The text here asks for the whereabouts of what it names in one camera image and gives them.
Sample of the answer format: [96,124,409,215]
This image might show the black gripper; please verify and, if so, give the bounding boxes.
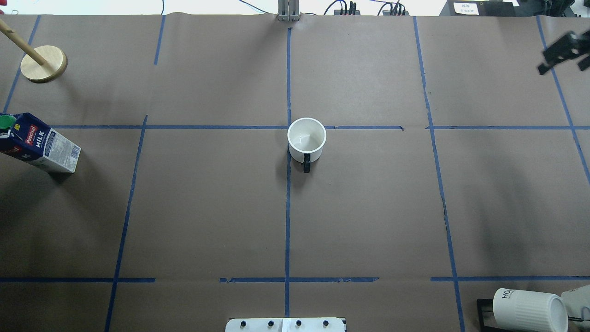
[537,31,590,75]

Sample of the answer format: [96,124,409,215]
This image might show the white mug black handle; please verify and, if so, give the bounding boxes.
[287,117,327,173]

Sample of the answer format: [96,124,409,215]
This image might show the blue white milk carton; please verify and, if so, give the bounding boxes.
[0,112,82,173]

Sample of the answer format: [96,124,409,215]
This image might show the black box with label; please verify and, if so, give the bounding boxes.
[439,0,522,17]

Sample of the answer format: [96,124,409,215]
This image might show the lower orange black connector block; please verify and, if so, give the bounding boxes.
[378,1,409,16]

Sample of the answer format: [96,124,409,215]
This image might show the orange black connector block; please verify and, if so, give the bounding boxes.
[378,1,409,16]
[333,0,360,16]

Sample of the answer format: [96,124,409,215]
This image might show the upper orange black connector block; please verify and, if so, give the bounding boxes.
[333,0,360,16]

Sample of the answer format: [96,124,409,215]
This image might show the white ribbed mug on rack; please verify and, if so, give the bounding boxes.
[492,288,569,332]

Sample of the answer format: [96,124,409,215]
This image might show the wooden stand with round base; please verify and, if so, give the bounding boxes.
[0,20,68,83]

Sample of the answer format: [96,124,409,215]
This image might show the aluminium frame post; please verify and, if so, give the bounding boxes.
[277,0,301,22]

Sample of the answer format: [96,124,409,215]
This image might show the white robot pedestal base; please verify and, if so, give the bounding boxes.
[225,317,347,332]

